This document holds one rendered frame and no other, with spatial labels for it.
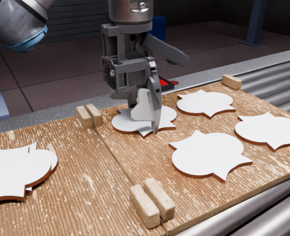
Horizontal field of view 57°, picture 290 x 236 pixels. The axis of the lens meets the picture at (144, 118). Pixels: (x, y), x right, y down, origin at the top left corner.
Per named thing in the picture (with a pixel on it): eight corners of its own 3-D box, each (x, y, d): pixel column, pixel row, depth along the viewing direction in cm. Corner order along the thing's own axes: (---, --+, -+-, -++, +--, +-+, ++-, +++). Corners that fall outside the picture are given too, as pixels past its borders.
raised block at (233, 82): (220, 83, 76) (222, 74, 74) (225, 82, 76) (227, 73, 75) (236, 91, 71) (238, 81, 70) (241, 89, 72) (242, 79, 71)
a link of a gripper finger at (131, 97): (106, 105, 61) (110, 77, 54) (130, 99, 63) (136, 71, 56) (111, 115, 60) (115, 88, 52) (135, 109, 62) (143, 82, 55)
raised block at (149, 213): (128, 200, 38) (127, 185, 37) (139, 195, 39) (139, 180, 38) (148, 232, 34) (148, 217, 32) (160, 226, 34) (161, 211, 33)
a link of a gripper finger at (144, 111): (133, 140, 51) (122, 93, 50) (159, 132, 54) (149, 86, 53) (139, 142, 48) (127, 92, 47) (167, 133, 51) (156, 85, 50)
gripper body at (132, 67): (103, 84, 53) (96, 20, 47) (141, 76, 57) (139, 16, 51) (118, 99, 48) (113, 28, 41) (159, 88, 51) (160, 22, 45)
